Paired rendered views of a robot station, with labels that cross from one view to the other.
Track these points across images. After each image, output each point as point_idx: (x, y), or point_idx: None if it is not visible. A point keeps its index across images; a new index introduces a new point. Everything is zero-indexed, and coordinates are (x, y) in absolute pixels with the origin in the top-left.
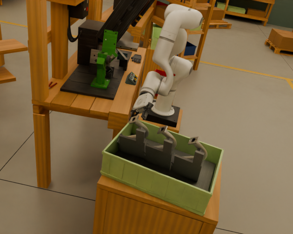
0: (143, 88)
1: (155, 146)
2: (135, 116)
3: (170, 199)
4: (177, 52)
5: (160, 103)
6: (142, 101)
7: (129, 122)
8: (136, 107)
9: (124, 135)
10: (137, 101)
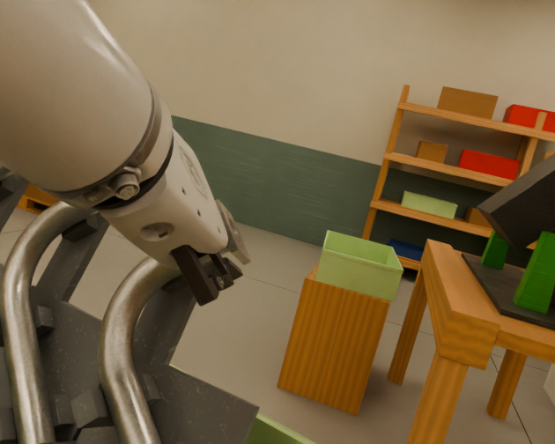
0: (152, 86)
1: (32, 388)
2: (225, 217)
3: None
4: None
5: None
6: (187, 153)
7: (248, 256)
8: (214, 201)
9: (226, 392)
10: (197, 187)
